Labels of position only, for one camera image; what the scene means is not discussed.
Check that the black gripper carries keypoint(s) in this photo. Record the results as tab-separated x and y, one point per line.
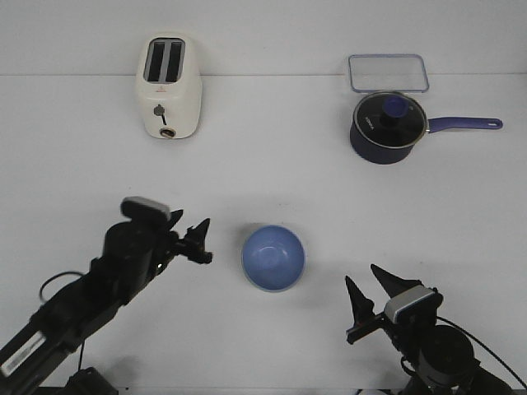
406	338
135	254

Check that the blue plastic bowl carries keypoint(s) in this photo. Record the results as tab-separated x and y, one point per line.
273	258

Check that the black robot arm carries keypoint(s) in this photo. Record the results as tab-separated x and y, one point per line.
62	324
436	353

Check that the dark blue saucepan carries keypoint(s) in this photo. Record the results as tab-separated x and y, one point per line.
386	145

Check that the white two-slot toaster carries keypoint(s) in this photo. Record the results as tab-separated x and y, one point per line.
169	87

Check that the glass pot lid blue knob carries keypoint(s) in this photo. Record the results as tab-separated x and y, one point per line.
389	109

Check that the clear plastic container lid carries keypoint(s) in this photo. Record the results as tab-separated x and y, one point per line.
404	72

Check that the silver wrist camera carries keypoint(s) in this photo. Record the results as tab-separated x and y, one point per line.
144	209
417	301

